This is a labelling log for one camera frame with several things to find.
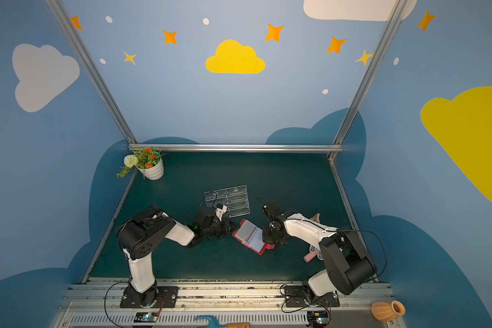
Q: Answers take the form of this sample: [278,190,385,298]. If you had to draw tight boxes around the red card holder wallet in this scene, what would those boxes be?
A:
[232,219,274,256]

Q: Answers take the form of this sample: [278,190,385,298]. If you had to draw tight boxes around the clear acrylic card organizer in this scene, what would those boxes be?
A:
[204,185,250,218]

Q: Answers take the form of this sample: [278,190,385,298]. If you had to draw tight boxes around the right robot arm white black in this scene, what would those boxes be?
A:
[262,202,377,297]

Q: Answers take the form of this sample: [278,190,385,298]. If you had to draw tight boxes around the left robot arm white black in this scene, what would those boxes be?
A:
[117,204,240,297]

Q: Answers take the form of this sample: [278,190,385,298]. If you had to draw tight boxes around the white pot with flowers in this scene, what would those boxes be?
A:
[116,147,164,180]

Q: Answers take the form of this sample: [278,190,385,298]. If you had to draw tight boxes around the right green circuit board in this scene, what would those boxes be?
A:
[306,311,331,328]

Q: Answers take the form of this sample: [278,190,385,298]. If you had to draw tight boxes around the green circuit board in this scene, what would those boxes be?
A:
[133,312,159,324]
[306,311,331,328]

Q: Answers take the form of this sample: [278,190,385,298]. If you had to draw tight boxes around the left green circuit board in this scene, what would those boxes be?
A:
[133,312,159,324]

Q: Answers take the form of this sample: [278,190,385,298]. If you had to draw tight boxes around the terracotta clay vase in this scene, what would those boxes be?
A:
[371,301,406,322]

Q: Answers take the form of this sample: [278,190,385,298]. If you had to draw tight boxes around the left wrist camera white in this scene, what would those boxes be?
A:
[215,203,228,221]

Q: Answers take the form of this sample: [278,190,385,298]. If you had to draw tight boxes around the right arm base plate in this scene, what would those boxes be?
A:
[280,284,340,309]

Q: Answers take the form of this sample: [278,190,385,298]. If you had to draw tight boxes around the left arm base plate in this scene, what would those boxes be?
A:
[119,286,180,309]

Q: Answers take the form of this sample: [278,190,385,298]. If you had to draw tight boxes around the teal handled tool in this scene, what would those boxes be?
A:
[195,316,251,328]

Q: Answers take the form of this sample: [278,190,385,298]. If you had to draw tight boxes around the aluminium rail front frame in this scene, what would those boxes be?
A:
[51,279,406,327]

